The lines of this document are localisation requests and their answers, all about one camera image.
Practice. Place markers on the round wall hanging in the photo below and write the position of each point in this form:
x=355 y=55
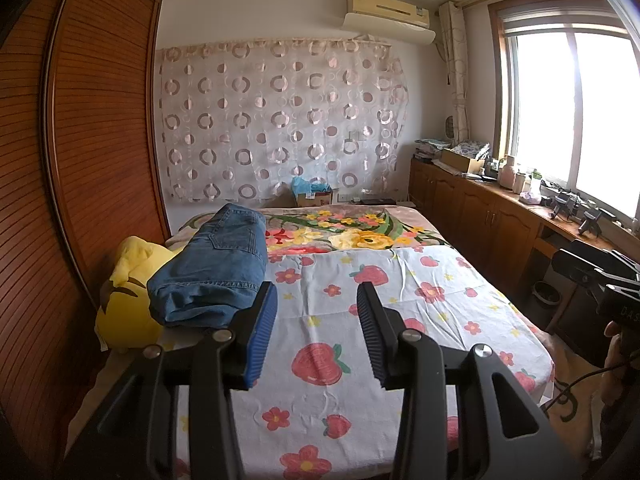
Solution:
x=448 y=127

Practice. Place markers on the stack of papers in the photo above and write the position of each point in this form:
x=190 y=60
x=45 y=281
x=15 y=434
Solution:
x=430 y=149

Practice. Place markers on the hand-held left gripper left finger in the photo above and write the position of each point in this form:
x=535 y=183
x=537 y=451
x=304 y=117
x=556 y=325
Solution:
x=262 y=340

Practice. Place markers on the black flat box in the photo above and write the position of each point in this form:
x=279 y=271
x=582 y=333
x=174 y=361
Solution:
x=377 y=201

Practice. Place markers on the small white bottle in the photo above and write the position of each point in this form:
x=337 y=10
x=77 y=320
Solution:
x=521 y=183

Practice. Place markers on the open cardboard box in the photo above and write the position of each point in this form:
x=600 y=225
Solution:
x=460 y=160

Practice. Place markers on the blue denim pants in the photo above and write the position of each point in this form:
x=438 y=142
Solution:
x=220 y=265

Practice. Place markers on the window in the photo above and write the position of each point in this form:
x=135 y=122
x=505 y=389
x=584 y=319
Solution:
x=575 y=110

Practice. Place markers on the cream wall air conditioner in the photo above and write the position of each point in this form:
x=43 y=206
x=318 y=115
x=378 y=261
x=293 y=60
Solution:
x=387 y=15

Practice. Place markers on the person's right hand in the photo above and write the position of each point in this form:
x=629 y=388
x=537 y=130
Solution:
x=613 y=330

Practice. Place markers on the white jug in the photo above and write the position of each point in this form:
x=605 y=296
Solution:
x=507 y=175

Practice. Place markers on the floral fleece blanket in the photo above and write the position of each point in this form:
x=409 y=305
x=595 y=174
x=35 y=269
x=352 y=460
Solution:
x=360 y=235

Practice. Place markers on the patterned window curtain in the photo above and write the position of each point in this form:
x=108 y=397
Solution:
x=457 y=70

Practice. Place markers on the dark trash bin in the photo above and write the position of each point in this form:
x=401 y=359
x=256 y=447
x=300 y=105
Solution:
x=547 y=294

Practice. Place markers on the long wooden cabinet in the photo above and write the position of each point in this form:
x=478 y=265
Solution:
x=480 y=215

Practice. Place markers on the black gadget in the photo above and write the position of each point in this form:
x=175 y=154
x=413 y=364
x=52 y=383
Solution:
x=592 y=220
x=560 y=205

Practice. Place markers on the yellow plush toy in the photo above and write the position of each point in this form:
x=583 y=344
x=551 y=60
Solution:
x=125 y=310

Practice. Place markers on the wooden slatted wardrobe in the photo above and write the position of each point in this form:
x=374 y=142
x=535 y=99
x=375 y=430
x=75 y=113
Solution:
x=85 y=160

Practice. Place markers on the green-capped bottle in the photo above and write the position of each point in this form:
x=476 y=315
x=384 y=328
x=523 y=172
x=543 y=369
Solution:
x=535 y=185

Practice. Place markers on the sheer circle-patterned curtain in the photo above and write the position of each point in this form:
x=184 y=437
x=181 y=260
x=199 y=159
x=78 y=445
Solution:
x=280 y=120

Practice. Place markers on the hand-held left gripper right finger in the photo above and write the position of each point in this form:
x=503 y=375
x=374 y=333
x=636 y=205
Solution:
x=372 y=340

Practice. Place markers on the pink plastic bag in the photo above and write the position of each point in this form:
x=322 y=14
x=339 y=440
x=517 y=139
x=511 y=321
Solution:
x=527 y=196

